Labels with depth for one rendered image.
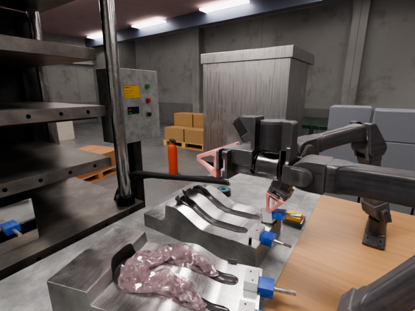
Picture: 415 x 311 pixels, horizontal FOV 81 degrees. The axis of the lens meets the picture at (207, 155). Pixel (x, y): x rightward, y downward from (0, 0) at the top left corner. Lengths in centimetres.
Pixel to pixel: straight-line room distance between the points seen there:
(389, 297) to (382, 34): 664
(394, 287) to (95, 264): 66
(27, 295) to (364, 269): 102
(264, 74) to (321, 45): 363
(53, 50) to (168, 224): 82
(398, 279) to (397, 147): 212
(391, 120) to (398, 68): 440
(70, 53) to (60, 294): 89
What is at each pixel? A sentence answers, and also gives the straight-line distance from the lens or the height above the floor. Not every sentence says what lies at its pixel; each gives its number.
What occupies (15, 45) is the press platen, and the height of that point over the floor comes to 151.
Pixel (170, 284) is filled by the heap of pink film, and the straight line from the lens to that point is 65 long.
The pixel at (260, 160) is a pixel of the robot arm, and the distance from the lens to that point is 52.
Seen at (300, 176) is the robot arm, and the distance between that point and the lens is 47.
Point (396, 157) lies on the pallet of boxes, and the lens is 263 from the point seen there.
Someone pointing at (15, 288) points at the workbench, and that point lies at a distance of 98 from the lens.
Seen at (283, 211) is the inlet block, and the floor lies 95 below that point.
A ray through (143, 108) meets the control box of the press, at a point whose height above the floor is 125.
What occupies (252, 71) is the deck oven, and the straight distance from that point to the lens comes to 380.
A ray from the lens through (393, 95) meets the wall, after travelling 691.
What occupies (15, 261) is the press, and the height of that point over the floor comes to 78.
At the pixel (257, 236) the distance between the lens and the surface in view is 84.
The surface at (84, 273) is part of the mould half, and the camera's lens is 75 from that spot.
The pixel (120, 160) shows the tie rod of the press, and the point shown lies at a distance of 125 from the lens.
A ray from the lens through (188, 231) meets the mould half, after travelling 93.
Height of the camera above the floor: 136
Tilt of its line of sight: 15 degrees down
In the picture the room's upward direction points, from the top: straight up
